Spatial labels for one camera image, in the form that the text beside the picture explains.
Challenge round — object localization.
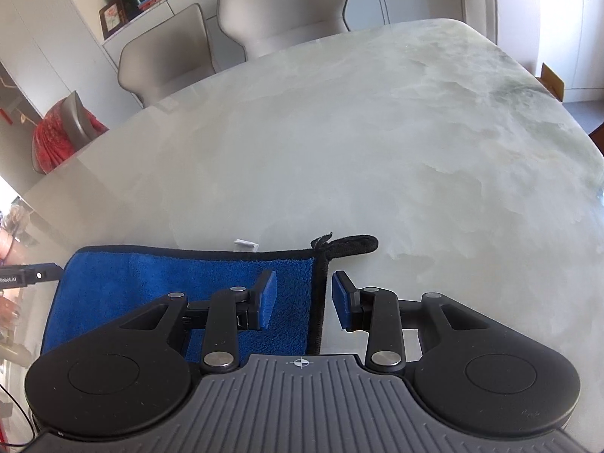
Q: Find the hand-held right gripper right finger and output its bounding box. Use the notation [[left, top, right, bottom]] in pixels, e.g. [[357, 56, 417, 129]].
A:
[[331, 271, 490, 373]]

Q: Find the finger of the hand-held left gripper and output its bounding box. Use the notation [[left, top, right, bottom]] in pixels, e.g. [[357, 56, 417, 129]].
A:
[[21, 263, 63, 285]]

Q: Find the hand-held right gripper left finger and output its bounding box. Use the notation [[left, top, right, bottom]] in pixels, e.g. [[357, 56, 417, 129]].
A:
[[119, 270, 277, 373]]

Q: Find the blue and grey microfibre towel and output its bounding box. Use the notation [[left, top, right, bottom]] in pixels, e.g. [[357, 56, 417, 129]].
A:
[[42, 233, 379, 356]]

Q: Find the beige upholstered dining chair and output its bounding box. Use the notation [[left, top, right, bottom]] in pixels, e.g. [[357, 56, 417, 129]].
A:
[[216, 0, 350, 60], [117, 3, 219, 107]]

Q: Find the beige chair with red cloth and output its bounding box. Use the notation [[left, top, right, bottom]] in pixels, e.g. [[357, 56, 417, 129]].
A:
[[33, 99, 110, 174]]

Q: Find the black cable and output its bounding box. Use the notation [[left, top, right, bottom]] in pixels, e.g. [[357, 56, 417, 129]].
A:
[[0, 381, 39, 449]]

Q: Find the brown wooden furniture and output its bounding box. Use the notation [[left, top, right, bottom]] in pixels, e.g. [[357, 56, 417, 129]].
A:
[[540, 62, 567, 103]]

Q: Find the framed picture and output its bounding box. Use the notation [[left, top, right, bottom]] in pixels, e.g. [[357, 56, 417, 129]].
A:
[[99, 1, 129, 40]]

